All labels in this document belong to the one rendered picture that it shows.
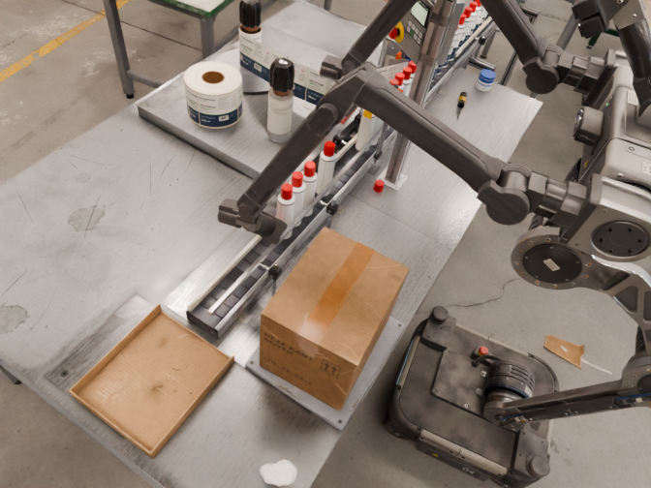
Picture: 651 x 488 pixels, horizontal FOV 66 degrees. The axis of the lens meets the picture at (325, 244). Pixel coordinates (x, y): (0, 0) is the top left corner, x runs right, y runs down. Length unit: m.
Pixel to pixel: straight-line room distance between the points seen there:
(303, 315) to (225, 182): 0.78
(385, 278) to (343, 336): 0.19
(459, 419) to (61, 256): 1.50
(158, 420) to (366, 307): 0.57
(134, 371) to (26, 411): 1.04
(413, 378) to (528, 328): 0.83
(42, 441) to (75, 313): 0.89
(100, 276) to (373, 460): 1.28
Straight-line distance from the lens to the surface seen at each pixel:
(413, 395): 2.07
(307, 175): 1.49
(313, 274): 1.18
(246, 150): 1.82
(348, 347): 1.10
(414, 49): 1.59
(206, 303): 1.42
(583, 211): 1.00
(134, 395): 1.38
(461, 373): 2.15
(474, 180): 1.01
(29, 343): 1.53
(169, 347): 1.42
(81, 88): 3.73
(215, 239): 1.61
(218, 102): 1.84
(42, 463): 2.30
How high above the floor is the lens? 2.09
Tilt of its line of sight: 51 degrees down
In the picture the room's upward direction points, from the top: 11 degrees clockwise
